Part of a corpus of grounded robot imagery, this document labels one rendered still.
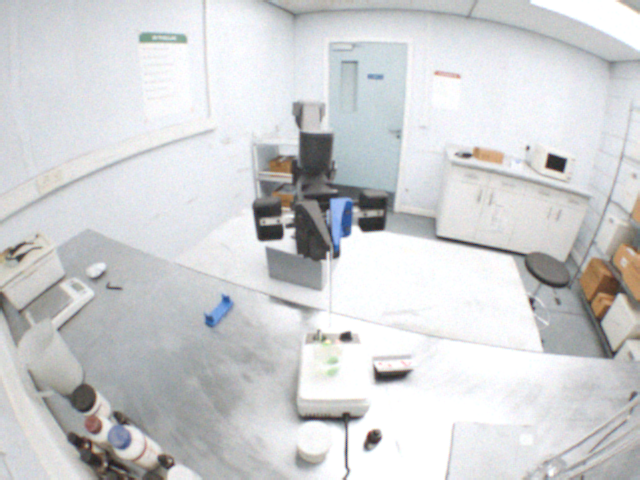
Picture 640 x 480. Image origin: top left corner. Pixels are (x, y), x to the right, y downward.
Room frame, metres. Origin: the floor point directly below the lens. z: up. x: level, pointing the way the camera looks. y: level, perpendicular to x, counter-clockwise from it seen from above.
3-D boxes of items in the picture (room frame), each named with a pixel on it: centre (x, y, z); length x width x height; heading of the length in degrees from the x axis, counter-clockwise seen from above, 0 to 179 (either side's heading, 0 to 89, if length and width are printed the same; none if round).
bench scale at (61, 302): (0.40, 0.89, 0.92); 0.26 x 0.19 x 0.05; 160
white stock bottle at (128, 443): (0.07, 0.32, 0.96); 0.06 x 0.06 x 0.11
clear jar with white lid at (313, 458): (0.13, 0.01, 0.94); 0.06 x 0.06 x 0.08
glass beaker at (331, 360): (0.26, -0.01, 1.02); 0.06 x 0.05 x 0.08; 110
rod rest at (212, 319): (0.47, 0.27, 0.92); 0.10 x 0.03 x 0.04; 161
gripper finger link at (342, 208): (0.29, -0.03, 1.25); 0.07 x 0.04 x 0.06; 8
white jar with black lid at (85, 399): (0.12, 0.48, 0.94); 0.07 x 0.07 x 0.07
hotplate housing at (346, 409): (0.29, -0.03, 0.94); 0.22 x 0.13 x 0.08; 179
